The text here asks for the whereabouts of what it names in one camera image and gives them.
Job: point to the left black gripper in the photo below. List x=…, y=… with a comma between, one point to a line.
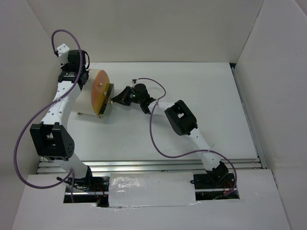
x=65, y=67

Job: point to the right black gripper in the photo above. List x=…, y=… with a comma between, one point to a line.
x=123, y=97

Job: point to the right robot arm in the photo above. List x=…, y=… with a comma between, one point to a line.
x=183, y=123

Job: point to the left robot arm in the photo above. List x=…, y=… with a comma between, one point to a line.
x=51, y=138

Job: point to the white cylindrical drawer cabinet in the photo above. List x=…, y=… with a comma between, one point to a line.
x=83, y=104

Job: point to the white cover plate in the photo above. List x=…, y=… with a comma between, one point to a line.
x=170, y=189

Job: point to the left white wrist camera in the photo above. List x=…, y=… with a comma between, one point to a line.
x=62, y=54

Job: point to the aluminium rail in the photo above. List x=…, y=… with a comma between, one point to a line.
x=103, y=167

